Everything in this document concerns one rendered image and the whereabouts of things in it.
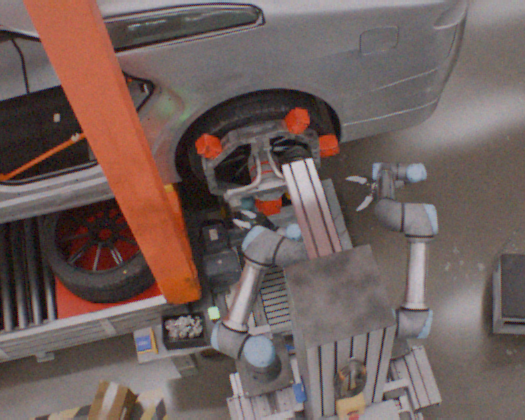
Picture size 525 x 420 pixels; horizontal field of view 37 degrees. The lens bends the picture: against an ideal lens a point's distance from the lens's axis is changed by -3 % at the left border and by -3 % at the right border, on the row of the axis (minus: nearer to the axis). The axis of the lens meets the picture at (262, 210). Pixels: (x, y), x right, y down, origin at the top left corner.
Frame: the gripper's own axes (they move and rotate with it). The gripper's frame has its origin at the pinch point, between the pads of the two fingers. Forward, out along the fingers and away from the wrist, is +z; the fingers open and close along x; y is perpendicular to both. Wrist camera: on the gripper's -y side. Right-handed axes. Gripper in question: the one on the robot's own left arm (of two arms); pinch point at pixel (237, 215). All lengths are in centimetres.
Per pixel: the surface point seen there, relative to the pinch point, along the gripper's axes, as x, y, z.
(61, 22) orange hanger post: -31, -169, 12
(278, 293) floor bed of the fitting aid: -3, 77, -15
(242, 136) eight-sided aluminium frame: 25.2, -26.7, 6.9
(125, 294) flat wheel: -46, 45, 48
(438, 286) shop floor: 39, 85, -91
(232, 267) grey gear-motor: -10.7, 42.3, 3.8
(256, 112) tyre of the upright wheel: 35.7, -32.5, 4.6
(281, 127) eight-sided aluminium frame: 35.8, -27.3, -7.1
